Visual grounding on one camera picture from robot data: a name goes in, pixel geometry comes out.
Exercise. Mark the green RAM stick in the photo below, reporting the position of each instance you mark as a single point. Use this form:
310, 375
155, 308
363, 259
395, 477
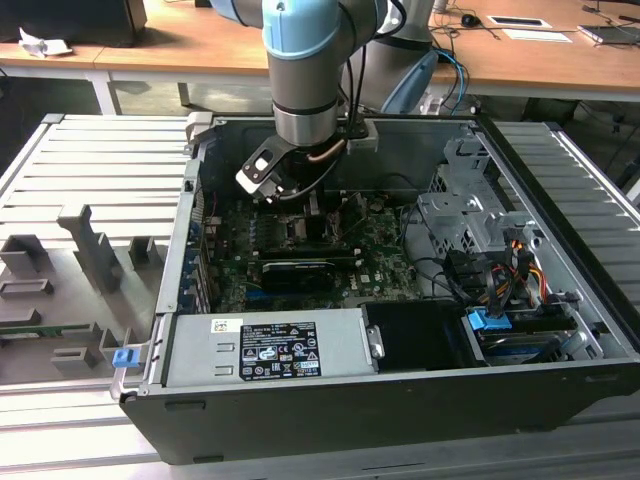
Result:
45, 330

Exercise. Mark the black open PC case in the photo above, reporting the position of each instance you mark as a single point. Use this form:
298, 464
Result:
350, 415

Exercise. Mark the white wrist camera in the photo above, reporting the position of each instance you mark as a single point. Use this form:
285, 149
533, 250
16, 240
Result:
252, 172

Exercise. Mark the blue plastic latch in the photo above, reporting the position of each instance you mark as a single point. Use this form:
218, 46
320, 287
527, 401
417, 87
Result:
125, 358

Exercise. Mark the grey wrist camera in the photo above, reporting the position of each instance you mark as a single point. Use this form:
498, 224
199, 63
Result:
362, 139

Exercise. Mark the thin metal locking lever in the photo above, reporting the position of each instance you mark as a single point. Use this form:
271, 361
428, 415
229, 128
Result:
354, 214

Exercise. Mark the grey power supply unit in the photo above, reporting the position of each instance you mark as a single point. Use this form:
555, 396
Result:
200, 350

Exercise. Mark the grey plastic case latch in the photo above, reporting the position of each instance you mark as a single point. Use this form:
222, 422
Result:
197, 127

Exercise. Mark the grey parts rack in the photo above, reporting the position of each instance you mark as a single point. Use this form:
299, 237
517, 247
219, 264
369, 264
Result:
60, 285

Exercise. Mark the metal drive cage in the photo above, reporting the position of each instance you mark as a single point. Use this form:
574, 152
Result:
450, 220

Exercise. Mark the black drive connector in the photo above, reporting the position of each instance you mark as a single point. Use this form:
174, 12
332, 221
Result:
462, 275

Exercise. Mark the green motherboard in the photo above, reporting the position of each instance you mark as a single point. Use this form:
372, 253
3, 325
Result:
385, 250

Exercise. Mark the black camera bracket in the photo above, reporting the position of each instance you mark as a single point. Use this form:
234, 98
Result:
272, 145

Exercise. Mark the hard disk in blue carrier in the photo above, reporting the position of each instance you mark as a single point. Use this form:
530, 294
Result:
487, 320

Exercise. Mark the black graphics card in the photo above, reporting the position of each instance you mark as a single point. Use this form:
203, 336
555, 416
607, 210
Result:
300, 277

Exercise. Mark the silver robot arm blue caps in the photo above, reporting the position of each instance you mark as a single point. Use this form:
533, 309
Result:
300, 75

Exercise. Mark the black computer mouse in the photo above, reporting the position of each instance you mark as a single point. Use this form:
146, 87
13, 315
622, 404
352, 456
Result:
470, 20

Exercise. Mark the grey notebook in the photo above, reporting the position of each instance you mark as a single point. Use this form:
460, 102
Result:
607, 34

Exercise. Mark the crumpled white paper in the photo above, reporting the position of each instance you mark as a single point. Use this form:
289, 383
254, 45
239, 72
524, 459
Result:
37, 46

